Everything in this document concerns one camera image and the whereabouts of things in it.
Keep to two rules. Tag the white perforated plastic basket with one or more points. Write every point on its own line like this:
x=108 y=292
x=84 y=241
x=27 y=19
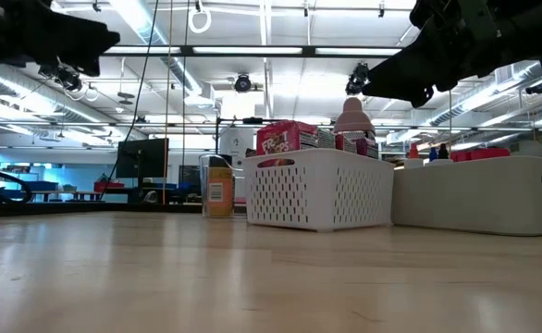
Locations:
x=317 y=203

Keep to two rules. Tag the blue cap colouring bottle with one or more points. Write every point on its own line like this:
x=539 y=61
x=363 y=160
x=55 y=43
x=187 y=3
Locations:
x=433 y=155

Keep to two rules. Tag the red storage box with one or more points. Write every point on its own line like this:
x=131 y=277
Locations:
x=481 y=154

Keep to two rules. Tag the orange cap colouring bottle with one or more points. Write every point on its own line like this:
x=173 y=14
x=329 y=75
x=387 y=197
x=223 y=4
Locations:
x=413 y=151

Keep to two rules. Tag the black ceiling mounted camera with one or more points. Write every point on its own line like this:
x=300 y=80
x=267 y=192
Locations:
x=356 y=81
x=242 y=83
x=70 y=79
x=536 y=88

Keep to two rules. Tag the gray plastic bin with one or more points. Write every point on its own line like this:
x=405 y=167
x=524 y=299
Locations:
x=479 y=199

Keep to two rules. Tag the orange spice jar black lid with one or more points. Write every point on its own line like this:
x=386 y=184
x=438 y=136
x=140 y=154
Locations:
x=220 y=194

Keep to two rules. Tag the black computer monitor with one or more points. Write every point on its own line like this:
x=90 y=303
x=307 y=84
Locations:
x=148 y=157

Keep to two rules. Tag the black cap colouring bottle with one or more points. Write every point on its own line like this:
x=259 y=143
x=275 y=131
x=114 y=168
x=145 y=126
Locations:
x=443 y=152

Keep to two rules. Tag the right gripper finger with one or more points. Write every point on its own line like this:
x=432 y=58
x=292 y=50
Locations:
x=402 y=78

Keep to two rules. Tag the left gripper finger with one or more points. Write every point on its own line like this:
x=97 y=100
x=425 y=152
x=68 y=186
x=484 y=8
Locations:
x=88 y=44

